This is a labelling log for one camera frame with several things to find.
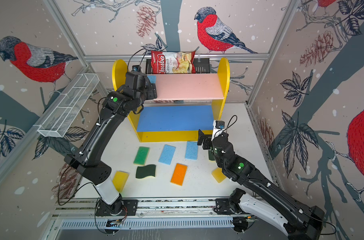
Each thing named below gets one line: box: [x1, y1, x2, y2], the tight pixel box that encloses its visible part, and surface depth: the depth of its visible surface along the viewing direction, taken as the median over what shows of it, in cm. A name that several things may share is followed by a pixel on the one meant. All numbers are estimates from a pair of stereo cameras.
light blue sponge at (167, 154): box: [158, 144, 176, 165], surface depth 94 cm
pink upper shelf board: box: [147, 73, 224, 101], surface depth 74 cm
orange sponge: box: [170, 163, 188, 187], surface depth 85 cm
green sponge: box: [133, 146, 150, 166], surface depth 94 cm
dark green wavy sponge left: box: [135, 164, 157, 179], surface depth 86 cm
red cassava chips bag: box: [151, 50, 196, 74], surface depth 90 cm
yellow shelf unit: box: [112, 58, 231, 143], surface depth 77 cm
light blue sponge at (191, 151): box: [184, 141, 199, 160], surface depth 95 cm
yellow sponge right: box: [211, 167, 227, 183], surface depth 84 cm
